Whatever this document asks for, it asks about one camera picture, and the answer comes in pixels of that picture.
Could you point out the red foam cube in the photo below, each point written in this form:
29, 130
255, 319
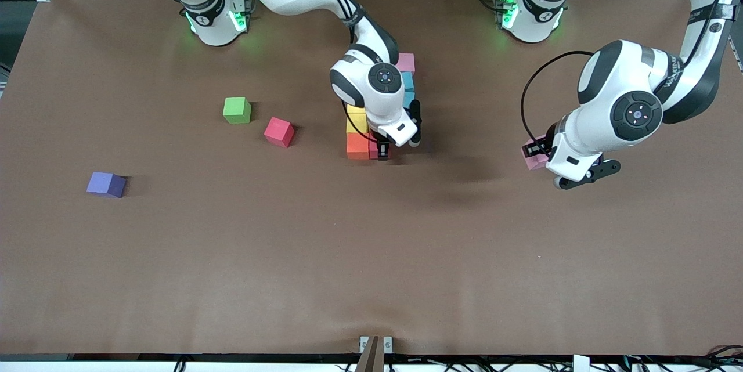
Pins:
278, 131
373, 150

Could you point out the light pink foam cube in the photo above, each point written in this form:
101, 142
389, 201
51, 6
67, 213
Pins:
534, 162
406, 61

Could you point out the orange foam cube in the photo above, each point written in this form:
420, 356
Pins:
357, 147

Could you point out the blue foam cube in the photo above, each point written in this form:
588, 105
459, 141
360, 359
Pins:
408, 80
410, 99

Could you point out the yellow foam cube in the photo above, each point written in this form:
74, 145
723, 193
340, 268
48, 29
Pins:
354, 109
355, 124

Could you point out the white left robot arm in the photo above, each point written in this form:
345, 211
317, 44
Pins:
627, 70

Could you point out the green foam cube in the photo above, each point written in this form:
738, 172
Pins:
237, 109

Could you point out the purple foam cube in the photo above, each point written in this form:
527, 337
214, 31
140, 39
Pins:
104, 184

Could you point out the metal bracket with brown post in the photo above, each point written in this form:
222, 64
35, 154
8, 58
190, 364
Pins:
374, 354

